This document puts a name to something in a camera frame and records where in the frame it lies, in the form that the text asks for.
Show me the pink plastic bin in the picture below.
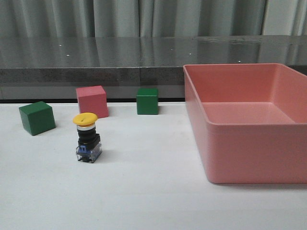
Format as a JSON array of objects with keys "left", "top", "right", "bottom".
[{"left": 183, "top": 63, "right": 307, "bottom": 183}]

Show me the grey stone ledge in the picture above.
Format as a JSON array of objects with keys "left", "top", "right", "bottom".
[{"left": 0, "top": 35, "right": 307, "bottom": 102}]

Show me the green cube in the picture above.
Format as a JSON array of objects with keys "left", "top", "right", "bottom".
[
  {"left": 19, "top": 101, "right": 56, "bottom": 136},
  {"left": 136, "top": 88, "right": 158, "bottom": 115}
]

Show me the green cube right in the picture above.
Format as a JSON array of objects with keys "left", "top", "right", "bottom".
[{"left": 136, "top": 88, "right": 158, "bottom": 115}]

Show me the grey curtain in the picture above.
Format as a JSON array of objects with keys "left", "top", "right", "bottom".
[{"left": 0, "top": 0, "right": 307, "bottom": 38}]

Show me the pink cube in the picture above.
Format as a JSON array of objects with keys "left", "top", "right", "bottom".
[{"left": 76, "top": 85, "right": 109, "bottom": 118}]

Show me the yellow push button switch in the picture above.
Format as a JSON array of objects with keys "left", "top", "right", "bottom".
[{"left": 73, "top": 112, "right": 102, "bottom": 163}]

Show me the green cube left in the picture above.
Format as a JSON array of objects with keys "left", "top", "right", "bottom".
[{"left": 19, "top": 101, "right": 56, "bottom": 136}]

